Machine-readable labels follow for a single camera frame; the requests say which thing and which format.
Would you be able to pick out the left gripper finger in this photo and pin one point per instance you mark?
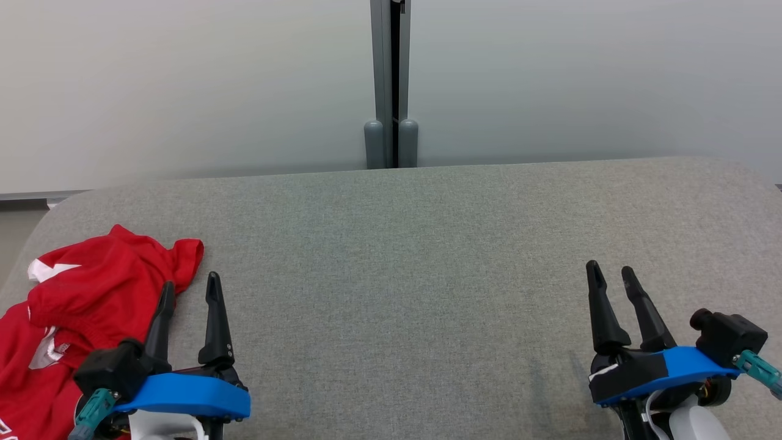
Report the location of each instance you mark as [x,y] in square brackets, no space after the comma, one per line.
[215,324]
[160,324]

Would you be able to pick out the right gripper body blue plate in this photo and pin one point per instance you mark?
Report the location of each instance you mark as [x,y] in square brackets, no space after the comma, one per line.
[684,366]

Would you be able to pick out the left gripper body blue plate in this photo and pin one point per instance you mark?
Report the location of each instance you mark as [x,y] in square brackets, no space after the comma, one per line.
[189,394]

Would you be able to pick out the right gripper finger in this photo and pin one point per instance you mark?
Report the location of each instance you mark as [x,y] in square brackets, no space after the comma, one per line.
[650,324]
[605,318]

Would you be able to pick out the red shorts with white hem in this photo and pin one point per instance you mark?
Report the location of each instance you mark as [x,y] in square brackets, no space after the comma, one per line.
[116,275]

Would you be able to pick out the red shirt with striped trim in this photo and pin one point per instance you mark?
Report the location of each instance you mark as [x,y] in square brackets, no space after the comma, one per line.
[24,379]

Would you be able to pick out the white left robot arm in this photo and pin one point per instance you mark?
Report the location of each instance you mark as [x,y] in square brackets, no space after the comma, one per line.
[153,428]

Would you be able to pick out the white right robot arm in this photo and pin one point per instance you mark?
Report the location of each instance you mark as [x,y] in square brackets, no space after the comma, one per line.
[696,428]

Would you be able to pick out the grey fabric sofa seat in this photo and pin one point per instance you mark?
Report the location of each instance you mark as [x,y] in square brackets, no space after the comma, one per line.
[397,275]

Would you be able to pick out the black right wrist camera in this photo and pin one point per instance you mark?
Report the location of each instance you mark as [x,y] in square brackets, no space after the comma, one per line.
[730,336]

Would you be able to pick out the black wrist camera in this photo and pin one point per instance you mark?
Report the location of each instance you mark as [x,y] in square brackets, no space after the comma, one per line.
[113,366]
[730,336]

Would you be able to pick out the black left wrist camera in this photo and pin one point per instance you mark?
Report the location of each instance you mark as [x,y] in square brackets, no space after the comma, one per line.
[113,366]

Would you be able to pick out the grey wall baseboard strip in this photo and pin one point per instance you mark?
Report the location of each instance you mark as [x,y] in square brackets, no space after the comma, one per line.
[36,197]

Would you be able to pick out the grey partition frame post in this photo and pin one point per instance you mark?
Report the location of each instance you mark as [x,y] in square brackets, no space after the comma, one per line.
[382,73]

